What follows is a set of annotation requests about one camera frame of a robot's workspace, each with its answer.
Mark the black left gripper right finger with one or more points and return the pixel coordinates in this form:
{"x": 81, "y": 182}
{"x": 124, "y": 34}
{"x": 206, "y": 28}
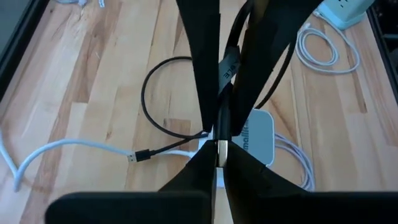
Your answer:
{"x": 295, "y": 208}

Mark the mint cube power strip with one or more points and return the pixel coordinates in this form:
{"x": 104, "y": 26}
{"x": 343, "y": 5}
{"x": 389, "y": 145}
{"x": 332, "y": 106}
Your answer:
{"x": 342, "y": 12}

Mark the black table frame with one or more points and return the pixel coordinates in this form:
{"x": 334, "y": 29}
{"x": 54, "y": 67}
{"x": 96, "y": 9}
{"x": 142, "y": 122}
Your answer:
{"x": 18, "y": 46}

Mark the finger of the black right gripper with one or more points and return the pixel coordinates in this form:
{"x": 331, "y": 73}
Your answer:
{"x": 270, "y": 37}
{"x": 205, "y": 46}

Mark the white tower power strip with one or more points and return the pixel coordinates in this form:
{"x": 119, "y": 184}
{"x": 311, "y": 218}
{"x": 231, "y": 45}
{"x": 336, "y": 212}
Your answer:
{"x": 258, "y": 137}

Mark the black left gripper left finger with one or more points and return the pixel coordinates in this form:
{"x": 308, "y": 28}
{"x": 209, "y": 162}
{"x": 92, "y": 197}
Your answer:
{"x": 140, "y": 208}

